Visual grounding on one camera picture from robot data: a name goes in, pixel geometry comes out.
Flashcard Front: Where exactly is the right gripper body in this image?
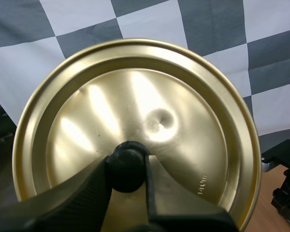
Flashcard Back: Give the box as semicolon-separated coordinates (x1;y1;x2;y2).
270;166;290;218

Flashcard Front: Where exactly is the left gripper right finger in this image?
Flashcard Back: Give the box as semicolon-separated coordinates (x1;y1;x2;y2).
140;150;241;232

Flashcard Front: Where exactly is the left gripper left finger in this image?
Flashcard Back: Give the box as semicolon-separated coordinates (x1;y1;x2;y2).
0;155;113;232

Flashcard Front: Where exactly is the gold lid with black knob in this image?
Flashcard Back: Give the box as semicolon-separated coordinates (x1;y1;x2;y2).
12;38;261;232

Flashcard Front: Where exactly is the checked cloth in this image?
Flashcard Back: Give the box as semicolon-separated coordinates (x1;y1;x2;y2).
0;0;290;154

